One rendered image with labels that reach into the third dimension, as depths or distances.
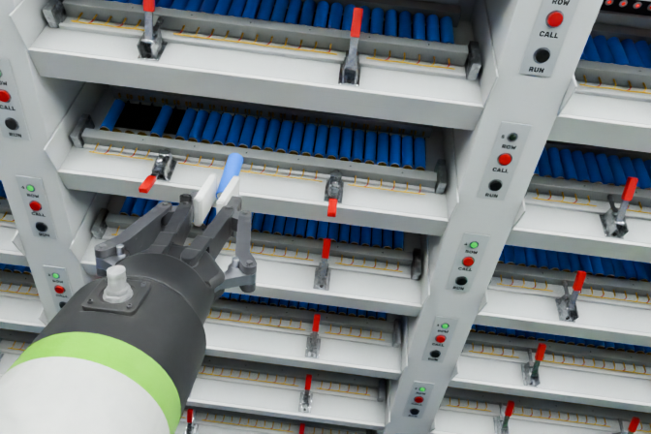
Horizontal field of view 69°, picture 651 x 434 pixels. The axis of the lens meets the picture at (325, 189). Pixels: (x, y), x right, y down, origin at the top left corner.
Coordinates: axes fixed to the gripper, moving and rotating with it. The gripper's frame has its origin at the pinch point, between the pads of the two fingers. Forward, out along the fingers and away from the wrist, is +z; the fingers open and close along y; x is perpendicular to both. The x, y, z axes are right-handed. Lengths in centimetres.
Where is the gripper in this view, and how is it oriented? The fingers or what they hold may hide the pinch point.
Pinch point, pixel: (217, 200)
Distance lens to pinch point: 51.3
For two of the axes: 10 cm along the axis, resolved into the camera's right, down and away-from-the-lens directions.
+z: 0.4, -4.0, 9.2
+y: -9.9, -1.2, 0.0
